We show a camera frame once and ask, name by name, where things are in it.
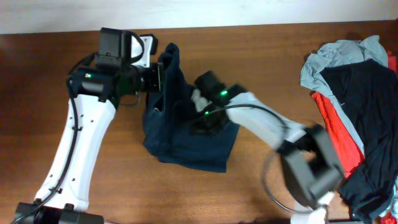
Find dark navy blue shorts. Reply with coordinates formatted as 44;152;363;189
142;43;239;173

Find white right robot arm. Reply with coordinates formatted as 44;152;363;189
194;71;344;223

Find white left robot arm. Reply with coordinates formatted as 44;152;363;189
13;27;164;224

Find red garment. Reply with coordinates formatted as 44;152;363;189
312;59;397;183

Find light blue grey garment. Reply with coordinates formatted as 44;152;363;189
300;35;388;152

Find black garment in pile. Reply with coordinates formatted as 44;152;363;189
320;59;397;223

